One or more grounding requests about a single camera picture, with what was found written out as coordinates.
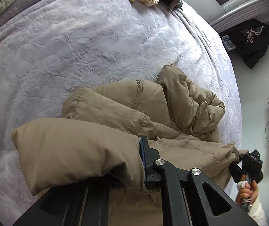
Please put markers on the blue and white box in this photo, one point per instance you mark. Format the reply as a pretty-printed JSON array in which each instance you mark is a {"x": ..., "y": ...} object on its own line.
[{"x": 228, "y": 42}]

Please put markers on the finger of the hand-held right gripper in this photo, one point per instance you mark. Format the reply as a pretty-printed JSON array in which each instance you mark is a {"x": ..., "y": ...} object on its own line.
[
  {"x": 236, "y": 173},
  {"x": 245, "y": 159}
]

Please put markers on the dark garment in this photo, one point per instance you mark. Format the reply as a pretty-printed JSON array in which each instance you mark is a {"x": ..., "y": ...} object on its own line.
[{"x": 172, "y": 1}]

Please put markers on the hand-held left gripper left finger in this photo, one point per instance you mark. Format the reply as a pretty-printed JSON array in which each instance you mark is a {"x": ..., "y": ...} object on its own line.
[{"x": 61, "y": 207}]

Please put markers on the purple embossed bed blanket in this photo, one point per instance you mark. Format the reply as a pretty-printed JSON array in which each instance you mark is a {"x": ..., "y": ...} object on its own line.
[{"x": 78, "y": 51}]

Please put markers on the person's right forearm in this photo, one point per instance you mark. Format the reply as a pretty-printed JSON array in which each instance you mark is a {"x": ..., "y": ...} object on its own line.
[{"x": 258, "y": 214}]

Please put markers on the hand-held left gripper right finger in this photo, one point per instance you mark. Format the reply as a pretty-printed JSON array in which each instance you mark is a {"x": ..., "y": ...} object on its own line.
[{"x": 146, "y": 160}]

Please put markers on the striped grey curtain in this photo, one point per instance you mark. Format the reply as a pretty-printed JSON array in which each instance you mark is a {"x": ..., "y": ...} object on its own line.
[{"x": 247, "y": 11}]

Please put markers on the hanging black coats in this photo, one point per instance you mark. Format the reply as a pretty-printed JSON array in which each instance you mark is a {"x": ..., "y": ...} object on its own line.
[{"x": 252, "y": 47}]

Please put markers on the person's right hand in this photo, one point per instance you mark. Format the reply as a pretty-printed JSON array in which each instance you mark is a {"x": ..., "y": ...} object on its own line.
[{"x": 248, "y": 191}]

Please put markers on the clothes hangers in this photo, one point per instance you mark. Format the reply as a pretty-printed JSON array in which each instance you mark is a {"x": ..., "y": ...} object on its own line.
[{"x": 252, "y": 33}]

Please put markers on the khaki puffer jacket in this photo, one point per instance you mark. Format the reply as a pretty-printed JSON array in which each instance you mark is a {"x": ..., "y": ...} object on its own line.
[{"x": 115, "y": 122}]

